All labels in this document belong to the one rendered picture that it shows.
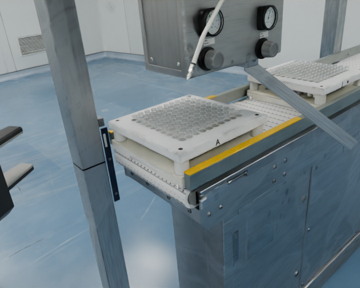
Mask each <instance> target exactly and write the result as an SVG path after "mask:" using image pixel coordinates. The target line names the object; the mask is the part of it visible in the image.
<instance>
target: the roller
mask: <svg viewBox="0 0 360 288"><path fill-rule="evenodd" d="M187 200H188V203H189V204H191V205H193V206H195V205H197V204H199V194H197V188H196V189H194V190H192V191H191V192H190V193H189V196H188V199H187Z"/></svg>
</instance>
